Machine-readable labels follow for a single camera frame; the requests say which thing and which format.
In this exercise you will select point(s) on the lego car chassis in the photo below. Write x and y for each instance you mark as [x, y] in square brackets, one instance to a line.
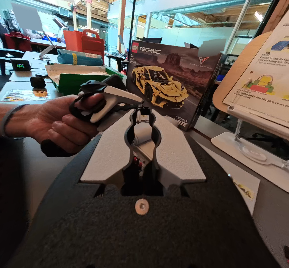
[136, 161]

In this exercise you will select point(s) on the lego set box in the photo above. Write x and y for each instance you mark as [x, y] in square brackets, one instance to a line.
[171, 82]

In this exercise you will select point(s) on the clear plastic bag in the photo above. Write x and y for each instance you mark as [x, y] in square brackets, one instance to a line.
[22, 95]

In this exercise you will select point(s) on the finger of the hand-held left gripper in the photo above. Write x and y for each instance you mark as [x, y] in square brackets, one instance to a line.
[106, 116]
[122, 96]

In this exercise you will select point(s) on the grey wristband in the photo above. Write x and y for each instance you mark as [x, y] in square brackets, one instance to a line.
[5, 116]

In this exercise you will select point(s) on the white wooden document stand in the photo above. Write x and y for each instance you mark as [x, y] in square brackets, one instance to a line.
[225, 141]

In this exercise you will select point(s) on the red bag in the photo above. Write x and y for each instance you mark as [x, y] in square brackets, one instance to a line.
[18, 43]

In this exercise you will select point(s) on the lego instruction booklet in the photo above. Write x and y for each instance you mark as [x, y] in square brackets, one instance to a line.
[241, 182]

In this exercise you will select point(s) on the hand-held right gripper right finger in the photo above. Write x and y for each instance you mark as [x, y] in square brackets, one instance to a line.
[178, 157]

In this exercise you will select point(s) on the orange plastic case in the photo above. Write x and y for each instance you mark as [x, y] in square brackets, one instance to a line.
[90, 44]

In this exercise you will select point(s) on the small black digital display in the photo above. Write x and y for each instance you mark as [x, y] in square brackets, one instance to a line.
[20, 65]

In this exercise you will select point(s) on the person's left hand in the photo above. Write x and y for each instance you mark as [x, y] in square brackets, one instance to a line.
[45, 118]

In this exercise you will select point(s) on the green plastic bin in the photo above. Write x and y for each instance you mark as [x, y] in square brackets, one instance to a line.
[74, 84]

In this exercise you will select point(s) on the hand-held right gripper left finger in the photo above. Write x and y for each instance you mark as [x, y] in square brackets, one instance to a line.
[106, 157]

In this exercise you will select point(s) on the blue wrapped package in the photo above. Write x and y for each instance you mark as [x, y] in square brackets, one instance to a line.
[79, 58]

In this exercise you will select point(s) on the printed instruction sheet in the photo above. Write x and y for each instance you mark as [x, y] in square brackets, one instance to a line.
[259, 96]

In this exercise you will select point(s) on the black pouch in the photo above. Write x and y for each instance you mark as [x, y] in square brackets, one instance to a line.
[38, 82]

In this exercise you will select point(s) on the grey desk lamp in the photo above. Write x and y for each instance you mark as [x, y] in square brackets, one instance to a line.
[48, 48]

